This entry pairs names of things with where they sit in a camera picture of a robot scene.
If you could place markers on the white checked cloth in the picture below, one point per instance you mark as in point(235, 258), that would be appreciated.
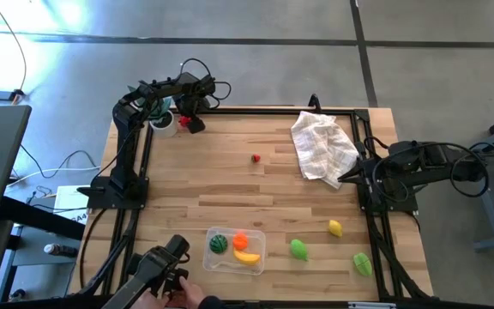
point(322, 146)

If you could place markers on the white plastic bar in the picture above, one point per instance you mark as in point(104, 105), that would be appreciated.
point(371, 305)

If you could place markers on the person's right hand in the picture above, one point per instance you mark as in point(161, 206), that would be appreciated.
point(192, 294)

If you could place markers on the clear plastic tupperware container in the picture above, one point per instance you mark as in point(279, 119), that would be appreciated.
point(230, 266)

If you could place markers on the person's forearm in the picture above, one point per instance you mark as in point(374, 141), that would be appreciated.
point(210, 303)

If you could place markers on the small dark bottle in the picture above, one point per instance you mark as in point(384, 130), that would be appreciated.
point(60, 250)

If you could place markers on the green striped toy watermelon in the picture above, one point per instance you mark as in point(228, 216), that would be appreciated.
point(218, 244)

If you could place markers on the person's hand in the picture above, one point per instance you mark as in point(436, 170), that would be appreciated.
point(150, 300)
point(192, 294)

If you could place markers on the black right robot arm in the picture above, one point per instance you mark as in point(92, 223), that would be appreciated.
point(427, 161)

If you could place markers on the person's left hand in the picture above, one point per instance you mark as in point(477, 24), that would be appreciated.
point(150, 300)

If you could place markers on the green leafy toy vegetable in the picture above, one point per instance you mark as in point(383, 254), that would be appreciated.
point(362, 264)

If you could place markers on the black desk beam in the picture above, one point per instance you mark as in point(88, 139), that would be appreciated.
point(41, 216)

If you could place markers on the white paper sheet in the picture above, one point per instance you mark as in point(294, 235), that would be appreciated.
point(69, 201)

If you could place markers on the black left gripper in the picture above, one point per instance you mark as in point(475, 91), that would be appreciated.
point(192, 105)

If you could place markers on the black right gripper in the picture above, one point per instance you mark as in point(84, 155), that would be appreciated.
point(373, 171)

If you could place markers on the orange toy pumpkin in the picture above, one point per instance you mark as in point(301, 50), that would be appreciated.
point(240, 241)

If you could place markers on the red toy apple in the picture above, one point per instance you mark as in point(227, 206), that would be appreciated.
point(184, 121)

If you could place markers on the green plant in white pot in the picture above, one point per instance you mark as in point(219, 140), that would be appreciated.
point(164, 126)

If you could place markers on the yellow toy banana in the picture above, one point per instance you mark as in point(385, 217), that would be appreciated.
point(247, 257)

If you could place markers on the black clamp bracket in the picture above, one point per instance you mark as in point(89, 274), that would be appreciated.
point(314, 103)

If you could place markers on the grey metal plate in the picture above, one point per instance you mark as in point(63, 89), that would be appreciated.
point(32, 253)

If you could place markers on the black aluminium table frame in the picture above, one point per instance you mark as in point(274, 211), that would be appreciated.
point(281, 111)

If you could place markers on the black caster wheel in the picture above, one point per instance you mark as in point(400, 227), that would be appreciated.
point(17, 295)

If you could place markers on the small red toy strawberry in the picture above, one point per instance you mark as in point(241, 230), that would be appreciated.
point(255, 158)

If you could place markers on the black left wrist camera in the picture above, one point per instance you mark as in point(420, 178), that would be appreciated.
point(196, 125)

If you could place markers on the green bumpy toy fruit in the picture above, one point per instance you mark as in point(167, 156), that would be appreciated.
point(299, 249)

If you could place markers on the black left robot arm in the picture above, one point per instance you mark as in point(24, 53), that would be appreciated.
point(129, 163)

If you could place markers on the yellow toy lemon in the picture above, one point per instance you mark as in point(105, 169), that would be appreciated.
point(335, 228)

